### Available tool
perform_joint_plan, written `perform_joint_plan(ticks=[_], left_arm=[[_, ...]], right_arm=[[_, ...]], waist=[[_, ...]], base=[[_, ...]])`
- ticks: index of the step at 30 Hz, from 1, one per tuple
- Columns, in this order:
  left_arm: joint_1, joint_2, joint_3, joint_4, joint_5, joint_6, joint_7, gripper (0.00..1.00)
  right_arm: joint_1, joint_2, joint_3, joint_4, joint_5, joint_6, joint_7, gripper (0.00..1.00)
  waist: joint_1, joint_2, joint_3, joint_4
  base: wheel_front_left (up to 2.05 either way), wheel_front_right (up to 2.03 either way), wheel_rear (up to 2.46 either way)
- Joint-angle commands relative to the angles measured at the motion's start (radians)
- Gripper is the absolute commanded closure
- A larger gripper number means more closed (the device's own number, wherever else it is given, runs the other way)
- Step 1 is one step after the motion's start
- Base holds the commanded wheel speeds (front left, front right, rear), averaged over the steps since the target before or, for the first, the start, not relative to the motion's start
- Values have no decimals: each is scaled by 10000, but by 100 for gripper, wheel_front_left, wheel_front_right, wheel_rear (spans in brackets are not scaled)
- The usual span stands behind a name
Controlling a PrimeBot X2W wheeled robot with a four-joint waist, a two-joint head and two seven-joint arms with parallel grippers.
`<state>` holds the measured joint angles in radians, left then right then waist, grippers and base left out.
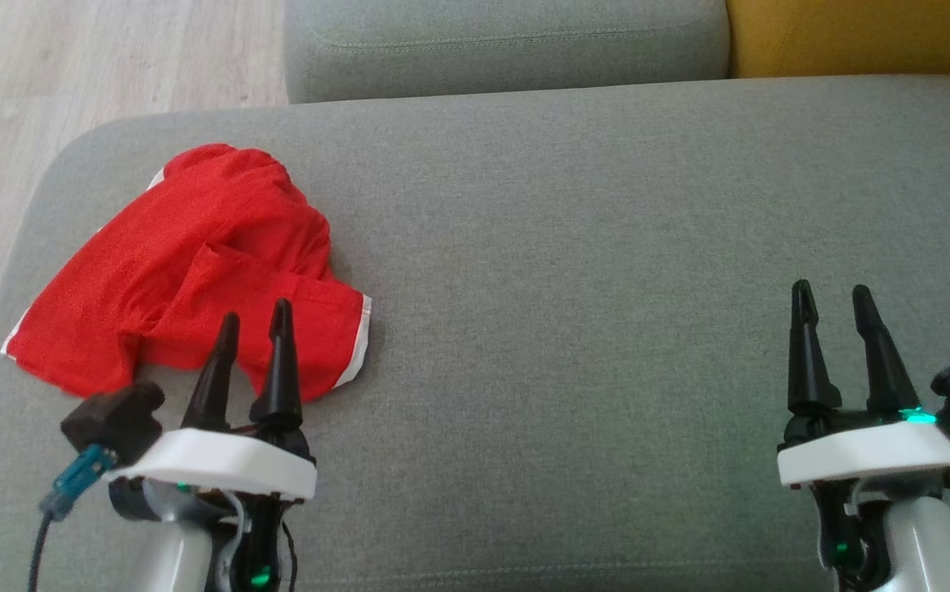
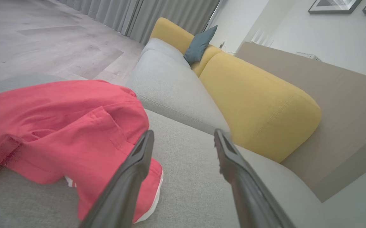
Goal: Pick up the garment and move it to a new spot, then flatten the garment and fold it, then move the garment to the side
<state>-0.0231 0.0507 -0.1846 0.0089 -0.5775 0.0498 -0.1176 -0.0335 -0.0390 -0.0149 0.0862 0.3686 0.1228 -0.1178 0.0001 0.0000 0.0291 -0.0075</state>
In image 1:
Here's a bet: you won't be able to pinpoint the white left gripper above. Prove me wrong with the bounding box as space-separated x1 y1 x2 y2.
104 298 317 501

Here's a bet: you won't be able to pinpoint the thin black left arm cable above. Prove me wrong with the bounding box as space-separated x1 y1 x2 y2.
28 508 54 592

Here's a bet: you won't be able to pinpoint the grey sofa back cushion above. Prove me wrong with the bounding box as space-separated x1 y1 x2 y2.
284 0 731 104

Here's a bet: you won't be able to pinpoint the grey sofa seat cushion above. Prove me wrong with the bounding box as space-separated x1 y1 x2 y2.
0 76 950 592

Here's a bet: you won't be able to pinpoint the yellow sofa cushion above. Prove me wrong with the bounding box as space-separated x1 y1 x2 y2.
726 0 950 81

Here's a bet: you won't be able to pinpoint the red basketball jersey white sleeves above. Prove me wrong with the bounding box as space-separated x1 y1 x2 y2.
0 144 336 397

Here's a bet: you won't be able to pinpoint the teal left cable connector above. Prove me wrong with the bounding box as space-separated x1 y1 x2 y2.
39 444 119 521

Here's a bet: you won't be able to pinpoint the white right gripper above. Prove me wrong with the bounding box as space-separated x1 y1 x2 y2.
777 280 950 488

